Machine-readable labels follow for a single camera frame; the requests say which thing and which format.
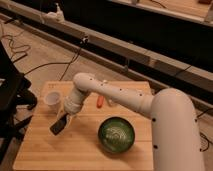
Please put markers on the orange marker pen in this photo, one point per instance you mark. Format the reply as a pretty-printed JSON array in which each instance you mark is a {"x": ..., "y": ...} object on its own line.
[{"x": 100, "y": 101}]

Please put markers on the translucent yellowish gripper finger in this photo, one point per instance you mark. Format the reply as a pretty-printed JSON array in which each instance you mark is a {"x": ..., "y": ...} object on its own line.
[{"x": 61, "y": 113}]

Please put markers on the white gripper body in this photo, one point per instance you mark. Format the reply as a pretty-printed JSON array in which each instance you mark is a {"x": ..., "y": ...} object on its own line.
[{"x": 73, "y": 103}]

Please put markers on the white glue bottle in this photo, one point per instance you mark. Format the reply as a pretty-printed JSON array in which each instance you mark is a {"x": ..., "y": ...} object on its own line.
[{"x": 110, "y": 102}]

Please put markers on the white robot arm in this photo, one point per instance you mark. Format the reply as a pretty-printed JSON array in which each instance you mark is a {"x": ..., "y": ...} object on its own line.
[{"x": 175, "y": 134}]

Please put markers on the black office chair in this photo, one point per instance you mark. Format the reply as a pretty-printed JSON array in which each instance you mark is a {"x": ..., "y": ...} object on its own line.
[{"x": 13, "y": 91}]

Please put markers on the green ceramic bowl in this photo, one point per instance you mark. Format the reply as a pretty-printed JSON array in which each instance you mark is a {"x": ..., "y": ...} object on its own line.
[{"x": 116, "y": 135}]

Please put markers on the white ceramic cup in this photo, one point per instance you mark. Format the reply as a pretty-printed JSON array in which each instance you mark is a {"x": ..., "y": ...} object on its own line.
[{"x": 53, "y": 100}]

